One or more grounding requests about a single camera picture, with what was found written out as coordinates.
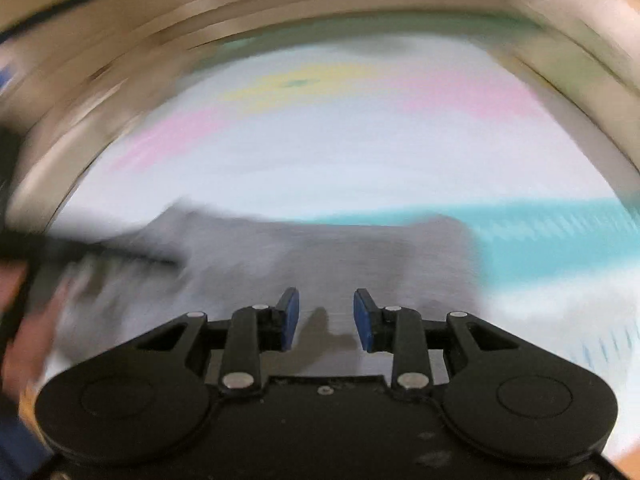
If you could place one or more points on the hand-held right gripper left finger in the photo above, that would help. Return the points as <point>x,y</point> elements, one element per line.
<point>288,317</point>

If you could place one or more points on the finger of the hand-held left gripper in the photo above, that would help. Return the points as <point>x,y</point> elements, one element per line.
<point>110,252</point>

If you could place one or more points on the floral bed sheet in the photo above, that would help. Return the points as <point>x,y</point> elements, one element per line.
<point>350,150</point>

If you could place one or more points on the person's left hand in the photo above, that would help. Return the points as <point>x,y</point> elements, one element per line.
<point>35,325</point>

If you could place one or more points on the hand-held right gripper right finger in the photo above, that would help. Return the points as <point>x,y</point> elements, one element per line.
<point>364,324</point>

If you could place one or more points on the grey pants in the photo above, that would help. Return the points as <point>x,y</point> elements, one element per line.
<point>310,265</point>

